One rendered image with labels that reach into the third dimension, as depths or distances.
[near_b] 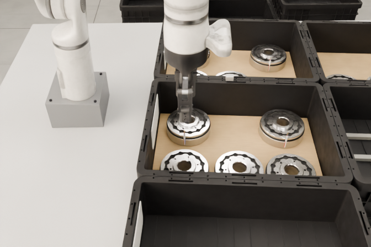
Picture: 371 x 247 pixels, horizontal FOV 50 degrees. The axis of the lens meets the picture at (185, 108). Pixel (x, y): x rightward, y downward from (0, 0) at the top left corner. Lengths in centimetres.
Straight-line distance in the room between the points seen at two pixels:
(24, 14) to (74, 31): 245
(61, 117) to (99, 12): 219
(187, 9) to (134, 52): 89
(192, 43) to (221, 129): 38
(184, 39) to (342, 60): 73
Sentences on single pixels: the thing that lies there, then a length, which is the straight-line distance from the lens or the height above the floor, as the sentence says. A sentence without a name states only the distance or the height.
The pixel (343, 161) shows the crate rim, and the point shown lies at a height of 93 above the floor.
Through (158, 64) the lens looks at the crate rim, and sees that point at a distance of 101.
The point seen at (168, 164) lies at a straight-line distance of 86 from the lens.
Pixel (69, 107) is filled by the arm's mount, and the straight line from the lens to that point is 116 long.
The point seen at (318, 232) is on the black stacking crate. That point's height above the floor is 83.
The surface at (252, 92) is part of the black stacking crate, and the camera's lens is 97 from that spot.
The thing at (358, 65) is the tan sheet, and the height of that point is 83.
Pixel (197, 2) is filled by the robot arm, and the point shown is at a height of 123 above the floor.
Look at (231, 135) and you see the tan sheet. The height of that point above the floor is 83.
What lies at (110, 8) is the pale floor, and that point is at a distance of 336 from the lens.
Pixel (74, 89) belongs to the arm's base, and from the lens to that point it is 113.
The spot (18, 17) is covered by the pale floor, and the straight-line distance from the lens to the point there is 342.
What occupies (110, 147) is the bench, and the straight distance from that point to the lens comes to 113.
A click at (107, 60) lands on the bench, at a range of 146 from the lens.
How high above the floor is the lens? 151
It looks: 41 degrees down
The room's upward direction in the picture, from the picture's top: straight up
